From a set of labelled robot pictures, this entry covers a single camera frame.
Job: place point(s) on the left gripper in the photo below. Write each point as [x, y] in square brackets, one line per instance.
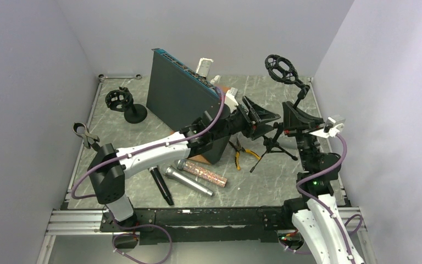
[255, 130]

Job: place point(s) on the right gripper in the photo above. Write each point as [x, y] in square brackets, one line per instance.
[296, 121]

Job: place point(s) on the rhinestone microphone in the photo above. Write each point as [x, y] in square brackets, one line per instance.
[201, 172]

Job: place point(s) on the silver microphone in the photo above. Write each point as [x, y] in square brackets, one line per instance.
[173, 173]

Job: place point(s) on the black condenser microphone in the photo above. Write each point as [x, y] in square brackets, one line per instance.
[160, 186]

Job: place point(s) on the shock mount desk stand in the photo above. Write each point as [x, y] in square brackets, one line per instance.
[121, 100]

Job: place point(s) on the clip desk mic stand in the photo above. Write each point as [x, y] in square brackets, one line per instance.
[89, 140]

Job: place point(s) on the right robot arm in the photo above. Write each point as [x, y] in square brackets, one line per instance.
[315, 215]

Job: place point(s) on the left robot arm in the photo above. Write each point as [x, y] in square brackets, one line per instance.
[111, 166]

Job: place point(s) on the small white bottle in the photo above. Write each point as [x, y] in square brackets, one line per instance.
[215, 80]

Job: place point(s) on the wooden board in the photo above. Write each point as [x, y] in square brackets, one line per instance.
[201, 158]

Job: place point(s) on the yellow handled pliers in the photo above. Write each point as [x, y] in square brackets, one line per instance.
[239, 149]

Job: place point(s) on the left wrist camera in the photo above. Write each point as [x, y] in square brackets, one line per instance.
[230, 98]

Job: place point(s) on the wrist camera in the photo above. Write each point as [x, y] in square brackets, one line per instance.
[332, 127]
[230, 98]

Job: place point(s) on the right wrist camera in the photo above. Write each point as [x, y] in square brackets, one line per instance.
[332, 127]

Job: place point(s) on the dark network switch box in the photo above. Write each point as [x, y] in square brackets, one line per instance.
[176, 94]

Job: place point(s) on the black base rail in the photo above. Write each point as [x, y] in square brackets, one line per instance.
[183, 225]

